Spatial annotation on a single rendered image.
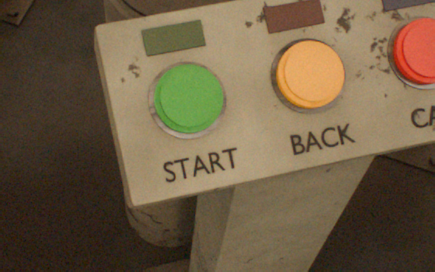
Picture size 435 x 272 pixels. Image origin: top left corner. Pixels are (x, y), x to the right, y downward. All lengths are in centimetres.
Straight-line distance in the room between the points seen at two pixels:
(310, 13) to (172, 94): 10
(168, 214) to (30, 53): 38
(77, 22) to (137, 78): 76
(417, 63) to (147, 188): 18
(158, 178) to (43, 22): 79
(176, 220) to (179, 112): 52
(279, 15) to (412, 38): 8
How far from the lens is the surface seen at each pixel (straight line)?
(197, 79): 46
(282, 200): 56
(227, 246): 63
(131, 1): 60
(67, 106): 115
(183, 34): 47
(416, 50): 49
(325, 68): 47
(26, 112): 115
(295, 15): 49
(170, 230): 99
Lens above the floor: 101
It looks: 63 degrees down
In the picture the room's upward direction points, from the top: 8 degrees clockwise
